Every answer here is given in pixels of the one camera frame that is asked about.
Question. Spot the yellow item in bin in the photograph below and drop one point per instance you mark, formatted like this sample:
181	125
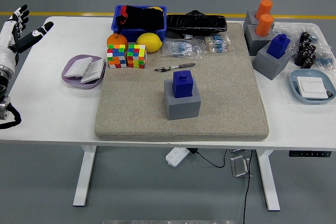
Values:
156	8

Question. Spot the orange fruit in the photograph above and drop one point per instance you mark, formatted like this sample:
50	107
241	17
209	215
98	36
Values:
116	41

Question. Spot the grey seal holder block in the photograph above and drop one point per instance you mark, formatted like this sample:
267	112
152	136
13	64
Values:
183	108
256	44
249	20
269	66

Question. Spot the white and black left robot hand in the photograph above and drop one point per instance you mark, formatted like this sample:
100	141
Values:
6	43

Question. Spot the white power strip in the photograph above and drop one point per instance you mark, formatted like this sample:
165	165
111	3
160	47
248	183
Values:
176	157

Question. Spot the black table control panel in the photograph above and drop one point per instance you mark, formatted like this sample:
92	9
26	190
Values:
309	153

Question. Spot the orange cylinder seal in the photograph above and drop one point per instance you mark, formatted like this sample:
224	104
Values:
263	26
264	7

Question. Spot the white wall switch plate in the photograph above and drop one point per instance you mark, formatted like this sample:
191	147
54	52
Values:
94	70
77	67
312	87

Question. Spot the clear bag of black capacitors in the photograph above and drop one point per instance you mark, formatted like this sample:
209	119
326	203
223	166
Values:
304	53

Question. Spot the light blue oval tray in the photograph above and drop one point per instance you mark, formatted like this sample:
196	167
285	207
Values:
294	87

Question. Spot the purple oval tray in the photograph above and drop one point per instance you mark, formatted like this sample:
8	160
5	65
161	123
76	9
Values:
68	62

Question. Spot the small black connector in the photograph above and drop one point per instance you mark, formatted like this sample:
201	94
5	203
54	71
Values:
328	93

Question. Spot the clear bag of brown resistors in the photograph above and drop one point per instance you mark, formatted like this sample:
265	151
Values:
215	44

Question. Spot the yellow lemon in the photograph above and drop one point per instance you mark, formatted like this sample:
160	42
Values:
149	41

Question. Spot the clear bag of blue components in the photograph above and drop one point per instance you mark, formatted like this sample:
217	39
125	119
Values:
325	60

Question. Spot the black plug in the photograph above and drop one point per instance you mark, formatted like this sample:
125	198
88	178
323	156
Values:
194	150

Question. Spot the white table leg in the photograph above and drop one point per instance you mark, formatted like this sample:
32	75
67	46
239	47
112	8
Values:
269	182
82	182

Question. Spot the black plastic-wrapped long object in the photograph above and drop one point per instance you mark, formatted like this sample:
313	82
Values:
197	23

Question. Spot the grey-brown table mat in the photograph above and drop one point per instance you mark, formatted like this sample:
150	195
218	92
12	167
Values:
223	90

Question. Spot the clear bag of blue resistors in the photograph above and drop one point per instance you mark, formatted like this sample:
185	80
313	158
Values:
183	49

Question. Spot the blue plastic bin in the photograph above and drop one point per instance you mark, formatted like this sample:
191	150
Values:
128	33

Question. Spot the multicolour puzzle cube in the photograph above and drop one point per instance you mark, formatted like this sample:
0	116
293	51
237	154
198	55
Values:
116	56
136	56

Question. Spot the blue square seal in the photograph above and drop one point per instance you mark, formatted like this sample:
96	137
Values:
277	47
183	85

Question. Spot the flat silver metal bracket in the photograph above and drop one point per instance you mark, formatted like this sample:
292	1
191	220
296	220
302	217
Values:
237	150

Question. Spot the black cloth with red trim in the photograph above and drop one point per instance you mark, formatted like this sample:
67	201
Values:
147	19

